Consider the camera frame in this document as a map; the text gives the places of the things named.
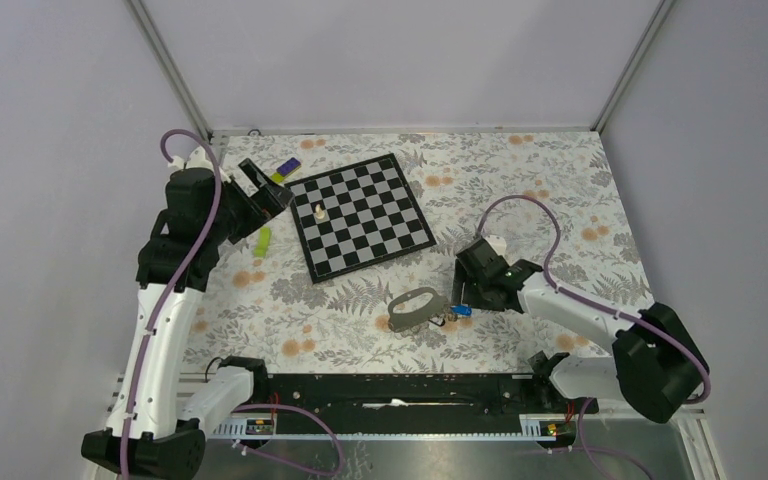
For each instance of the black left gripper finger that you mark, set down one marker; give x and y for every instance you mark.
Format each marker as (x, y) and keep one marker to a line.
(257, 178)
(273, 200)

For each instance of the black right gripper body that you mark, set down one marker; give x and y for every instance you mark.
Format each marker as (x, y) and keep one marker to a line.
(474, 293)

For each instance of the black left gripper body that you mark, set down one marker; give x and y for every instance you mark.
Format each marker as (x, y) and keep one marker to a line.
(239, 212)

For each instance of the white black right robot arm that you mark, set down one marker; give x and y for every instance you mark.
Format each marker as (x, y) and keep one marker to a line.
(652, 362)

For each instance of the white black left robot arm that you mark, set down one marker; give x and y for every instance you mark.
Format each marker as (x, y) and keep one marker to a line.
(148, 433)

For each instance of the purple yellow toy brick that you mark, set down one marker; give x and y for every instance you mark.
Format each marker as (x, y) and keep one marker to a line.
(285, 170)

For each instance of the green arch toy block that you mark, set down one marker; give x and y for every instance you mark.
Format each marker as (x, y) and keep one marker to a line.
(262, 244)

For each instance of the black grey chessboard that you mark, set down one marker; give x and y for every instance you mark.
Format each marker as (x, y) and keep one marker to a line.
(373, 216)

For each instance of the floral table mat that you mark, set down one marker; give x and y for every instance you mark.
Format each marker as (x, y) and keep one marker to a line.
(542, 192)

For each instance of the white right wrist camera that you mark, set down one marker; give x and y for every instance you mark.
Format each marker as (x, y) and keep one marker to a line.
(492, 244)

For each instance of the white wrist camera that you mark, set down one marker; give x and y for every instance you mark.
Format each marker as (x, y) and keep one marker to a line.
(198, 158)
(492, 244)

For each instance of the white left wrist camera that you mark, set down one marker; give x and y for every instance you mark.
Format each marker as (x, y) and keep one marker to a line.
(198, 158)

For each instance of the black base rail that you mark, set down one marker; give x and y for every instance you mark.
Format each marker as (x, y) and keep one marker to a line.
(400, 401)

